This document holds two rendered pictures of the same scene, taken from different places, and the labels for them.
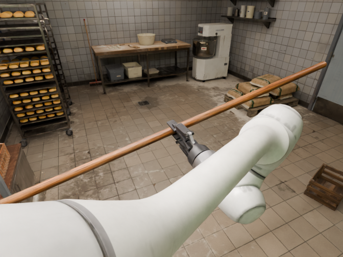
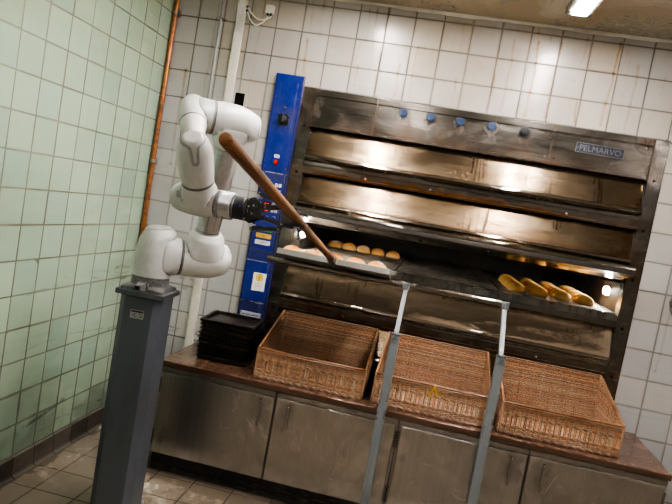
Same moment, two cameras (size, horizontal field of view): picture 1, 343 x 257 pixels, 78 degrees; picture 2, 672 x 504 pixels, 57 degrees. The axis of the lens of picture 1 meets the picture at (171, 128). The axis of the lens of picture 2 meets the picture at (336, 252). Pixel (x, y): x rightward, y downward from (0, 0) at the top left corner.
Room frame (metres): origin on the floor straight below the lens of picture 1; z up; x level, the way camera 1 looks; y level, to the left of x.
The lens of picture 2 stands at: (1.86, -1.58, 1.50)
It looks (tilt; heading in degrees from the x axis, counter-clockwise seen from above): 4 degrees down; 123
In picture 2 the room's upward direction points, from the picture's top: 10 degrees clockwise
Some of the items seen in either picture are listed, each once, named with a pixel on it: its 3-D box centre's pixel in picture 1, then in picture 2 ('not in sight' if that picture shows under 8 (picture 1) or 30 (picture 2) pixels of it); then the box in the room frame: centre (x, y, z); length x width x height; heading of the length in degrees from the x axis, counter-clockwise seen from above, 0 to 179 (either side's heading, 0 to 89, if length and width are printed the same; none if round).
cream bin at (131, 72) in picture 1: (132, 70); not in sight; (5.17, 0.95, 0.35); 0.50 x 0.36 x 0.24; 26
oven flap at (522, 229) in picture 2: not in sight; (459, 216); (0.56, 1.59, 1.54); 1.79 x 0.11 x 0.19; 24
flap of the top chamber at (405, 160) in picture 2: not in sight; (468, 169); (0.56, 1.59, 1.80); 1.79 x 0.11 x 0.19; 24
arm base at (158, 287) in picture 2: not in sight; (148, 283); (-0.17, 0.18, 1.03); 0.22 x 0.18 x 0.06; 118
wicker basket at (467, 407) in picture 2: not in sight; (432, 375); (0.68, 1.36, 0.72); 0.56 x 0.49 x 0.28; 23
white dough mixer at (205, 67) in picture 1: (209, 52); not in sight; (5.59, -0.95, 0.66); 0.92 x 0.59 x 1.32; 114
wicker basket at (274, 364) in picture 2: not in sight; (319, 351); (0.13, 1.11, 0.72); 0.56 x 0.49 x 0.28; 25
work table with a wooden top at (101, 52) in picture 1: (143, 64); not in sight; (5.29, 0.70, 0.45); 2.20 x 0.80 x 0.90; 114
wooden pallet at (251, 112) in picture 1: (260, 100); not in sight; (4.00, -1.80, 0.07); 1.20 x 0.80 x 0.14; 114
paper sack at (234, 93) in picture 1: (243, 92); not in sight; (4.04, -1.45, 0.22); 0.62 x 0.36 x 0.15; 119
